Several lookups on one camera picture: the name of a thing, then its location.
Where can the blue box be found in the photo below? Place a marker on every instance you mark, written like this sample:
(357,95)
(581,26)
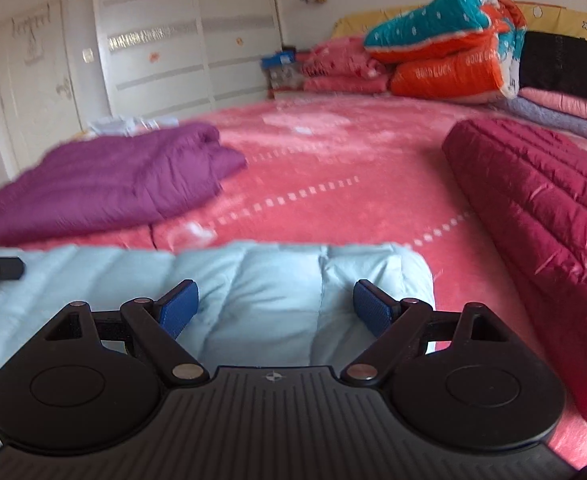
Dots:
(278,58)

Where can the white hanging pouch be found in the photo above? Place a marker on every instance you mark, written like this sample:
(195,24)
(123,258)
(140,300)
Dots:
(35,47)

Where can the white papers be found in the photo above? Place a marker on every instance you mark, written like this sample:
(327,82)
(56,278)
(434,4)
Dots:
(123,125)

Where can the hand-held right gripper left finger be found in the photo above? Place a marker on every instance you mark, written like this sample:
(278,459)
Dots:
(178,310)

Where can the lavender folded blanket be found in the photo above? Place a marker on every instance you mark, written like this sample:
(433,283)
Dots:
(548,115)

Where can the light switch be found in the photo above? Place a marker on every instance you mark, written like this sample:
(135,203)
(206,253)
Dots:
(87,55)

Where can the over-door hook rack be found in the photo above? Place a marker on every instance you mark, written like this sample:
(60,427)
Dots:
(33,15)

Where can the stack of grey boxes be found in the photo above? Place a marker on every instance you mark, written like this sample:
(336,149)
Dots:
(283,80)

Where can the maroon down jacket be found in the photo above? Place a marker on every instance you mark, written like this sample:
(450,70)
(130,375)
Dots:
(533,200)

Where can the teal and orange quilt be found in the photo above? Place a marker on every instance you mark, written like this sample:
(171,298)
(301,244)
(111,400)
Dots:
(448,72)

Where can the black folded garment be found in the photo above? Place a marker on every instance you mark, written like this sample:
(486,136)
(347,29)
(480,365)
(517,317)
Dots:
(558,65)

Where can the purple down jacket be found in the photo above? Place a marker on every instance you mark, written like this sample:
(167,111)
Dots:
(98,185)

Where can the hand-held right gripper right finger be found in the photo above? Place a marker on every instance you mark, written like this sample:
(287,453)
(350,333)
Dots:
(373,310)

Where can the white sliding wardrobe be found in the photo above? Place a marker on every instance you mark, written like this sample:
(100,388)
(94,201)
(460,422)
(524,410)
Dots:
(158,60)

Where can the pink folded quilt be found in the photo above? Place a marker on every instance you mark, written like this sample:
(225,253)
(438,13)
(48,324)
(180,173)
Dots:
(338,65)

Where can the white door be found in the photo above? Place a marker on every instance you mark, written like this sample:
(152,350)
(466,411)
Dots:
(38,110)

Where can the pink heart-print bed blanket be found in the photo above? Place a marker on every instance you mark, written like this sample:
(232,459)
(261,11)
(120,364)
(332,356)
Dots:
(348,185)

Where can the yellow headboard cover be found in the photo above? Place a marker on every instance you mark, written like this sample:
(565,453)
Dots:
(563,17)

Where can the light blue down jacket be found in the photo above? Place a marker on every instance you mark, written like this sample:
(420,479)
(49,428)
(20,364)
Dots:
(263,300)

